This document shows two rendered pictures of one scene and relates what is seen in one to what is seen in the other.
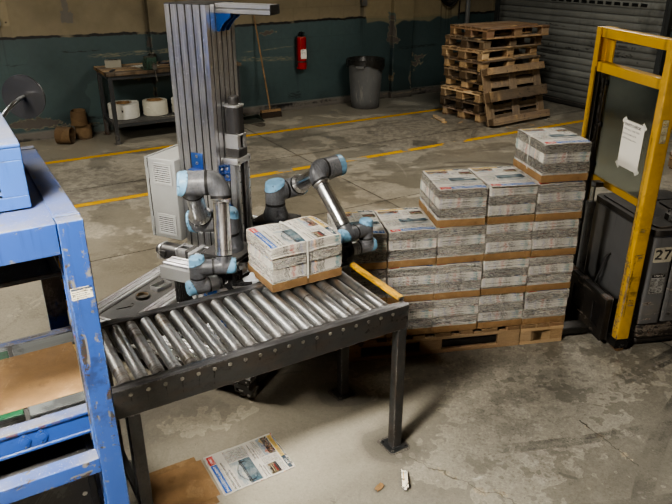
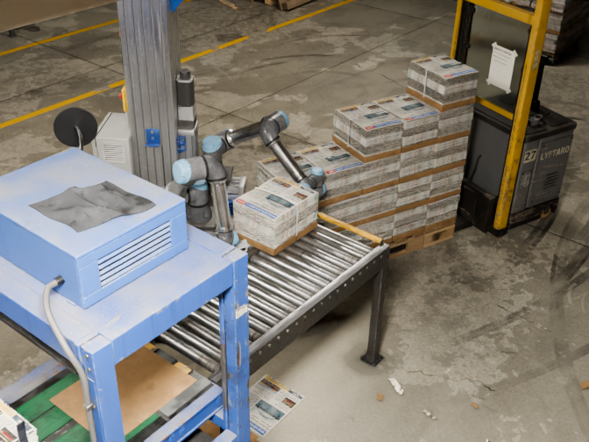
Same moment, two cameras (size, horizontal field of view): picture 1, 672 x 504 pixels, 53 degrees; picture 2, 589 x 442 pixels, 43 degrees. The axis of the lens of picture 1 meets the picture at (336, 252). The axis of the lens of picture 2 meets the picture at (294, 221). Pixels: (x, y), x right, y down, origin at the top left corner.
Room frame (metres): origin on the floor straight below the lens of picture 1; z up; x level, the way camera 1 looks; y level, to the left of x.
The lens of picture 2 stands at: (-0.24, 1.37, 3.03)
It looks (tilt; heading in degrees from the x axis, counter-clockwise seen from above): 32 degrees down; 338
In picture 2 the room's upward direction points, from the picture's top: 1 degrees clockwise
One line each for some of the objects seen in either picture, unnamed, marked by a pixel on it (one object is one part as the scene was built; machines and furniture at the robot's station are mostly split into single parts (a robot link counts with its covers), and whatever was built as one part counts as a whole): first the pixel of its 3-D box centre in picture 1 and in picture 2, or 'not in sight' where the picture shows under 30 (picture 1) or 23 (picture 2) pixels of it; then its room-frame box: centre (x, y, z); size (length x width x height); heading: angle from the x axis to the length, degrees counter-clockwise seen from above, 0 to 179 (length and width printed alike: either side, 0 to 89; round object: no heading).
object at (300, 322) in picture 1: (287, 310); (294, 269); (2.66, 0.22, 0.77); 0.47 x 0.05 x 0.05; 31
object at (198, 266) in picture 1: (200, 267); not in sight; (2.82, 0.63, 0.91); 0.11 x 0.08 x 0.11; 96
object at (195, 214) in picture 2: (229, 239); (198, 208); (3.26, 0.56, 0.87); 0.15 x 0.15 x 0.10
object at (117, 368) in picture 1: (112, 358); (183, 348); (2.26, 0.89, 0.77); 0.47 x 0.05 x 0.05; 31
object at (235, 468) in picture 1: (249, 462); (265, 403); (2.54, 0.42, 0.00); 0.37 x 0.29 x 0.01; 121
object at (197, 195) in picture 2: (226, 219); (195, 189); (3.26, 0.57, 0.98); 0.13 x 0.12 x 0.14; 96
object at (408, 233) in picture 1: (424, 280); (344, 207); (3.69, -0.55, 0.42); 1.17 x 0.39 x 0.83; 100
